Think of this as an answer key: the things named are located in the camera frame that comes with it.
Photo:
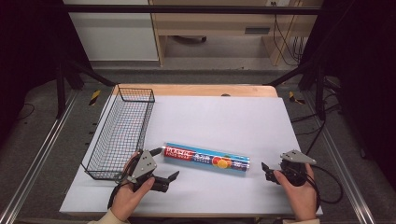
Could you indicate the wooden table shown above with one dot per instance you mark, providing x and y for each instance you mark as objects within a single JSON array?
[{"x": 202, "y": 90}]

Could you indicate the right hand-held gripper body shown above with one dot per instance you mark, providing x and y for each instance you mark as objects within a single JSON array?
[{"x": 295, "y": 168}]

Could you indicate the black metal stand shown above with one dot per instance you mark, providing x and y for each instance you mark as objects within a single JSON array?
[
  {"x": 320, "y": 93},
  {"x": 60, "y": 93}
]

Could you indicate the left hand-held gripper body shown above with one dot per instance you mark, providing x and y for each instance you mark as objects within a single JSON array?
[{"x": 144, "y": 165}]

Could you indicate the aluminium floor rail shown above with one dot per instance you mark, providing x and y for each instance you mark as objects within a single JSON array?
[
  {"x": 34, "y": 165},
  {"x": 342, "y": 168}
]

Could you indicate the black horizontal frame bar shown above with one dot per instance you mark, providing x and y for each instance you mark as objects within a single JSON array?
[{"x": 186, "y": 9}]

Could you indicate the blue food wrap roll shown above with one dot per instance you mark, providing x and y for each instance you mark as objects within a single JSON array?
[{"x": 205, "y": 158}]

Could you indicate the person's right hand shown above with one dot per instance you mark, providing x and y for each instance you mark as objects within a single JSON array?
[{"x": 300, "y": 199}]

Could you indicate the yellow black tape strip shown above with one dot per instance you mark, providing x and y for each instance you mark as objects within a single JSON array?
[
  {"x": 292, "y": 97},
  {"x": 95, "y": 97}
]

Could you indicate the white cabinet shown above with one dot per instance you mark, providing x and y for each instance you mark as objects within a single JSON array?
[{"x": 115, "y": 34}]

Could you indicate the white table mat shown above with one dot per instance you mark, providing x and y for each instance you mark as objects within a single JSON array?
[{"x": 224, "y": 124}]

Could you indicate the black curtain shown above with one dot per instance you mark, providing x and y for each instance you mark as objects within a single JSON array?
[
  {"x": 28, "y": 56},
  {"x": 364, "y": 77}
]

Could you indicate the person's left hand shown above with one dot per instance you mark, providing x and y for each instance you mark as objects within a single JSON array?
[{"x": 126, "y": 199}]

